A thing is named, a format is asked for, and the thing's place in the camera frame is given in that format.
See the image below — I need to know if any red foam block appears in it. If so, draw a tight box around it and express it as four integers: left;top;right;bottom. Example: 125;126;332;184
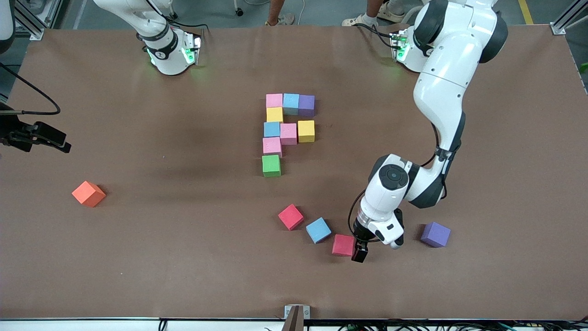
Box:
332;234;355;257
277;204;305;231

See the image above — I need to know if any green foam block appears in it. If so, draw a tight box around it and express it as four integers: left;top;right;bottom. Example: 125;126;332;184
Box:
262;154;282;178

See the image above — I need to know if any purple foam block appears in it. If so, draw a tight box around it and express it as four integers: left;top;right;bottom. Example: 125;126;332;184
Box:
298;95;316;117
420;222;452;248

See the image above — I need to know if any orange foam block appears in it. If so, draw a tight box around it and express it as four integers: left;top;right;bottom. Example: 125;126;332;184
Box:
72;181;107;208

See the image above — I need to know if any brown table cover sheet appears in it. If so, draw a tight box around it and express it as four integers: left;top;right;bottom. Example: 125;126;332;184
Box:
0;24;588;321

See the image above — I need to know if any white sneaker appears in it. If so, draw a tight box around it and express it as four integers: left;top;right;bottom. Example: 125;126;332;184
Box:
341;15;379;27
378;1;407;23

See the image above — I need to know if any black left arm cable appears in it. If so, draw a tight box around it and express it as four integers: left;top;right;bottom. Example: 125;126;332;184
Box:
348;191;369;240

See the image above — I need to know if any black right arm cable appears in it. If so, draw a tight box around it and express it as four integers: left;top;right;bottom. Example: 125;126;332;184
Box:
0;62;62;115

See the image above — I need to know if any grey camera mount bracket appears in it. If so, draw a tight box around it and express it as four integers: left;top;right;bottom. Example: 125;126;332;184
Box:
284;305;311;331

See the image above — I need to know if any aluminium frame post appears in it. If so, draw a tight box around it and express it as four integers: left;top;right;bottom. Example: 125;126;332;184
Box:
551;0;588;35
14;0;45;41

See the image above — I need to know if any black arm base cable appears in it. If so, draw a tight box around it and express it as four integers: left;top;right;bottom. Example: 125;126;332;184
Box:
356;22;396;49

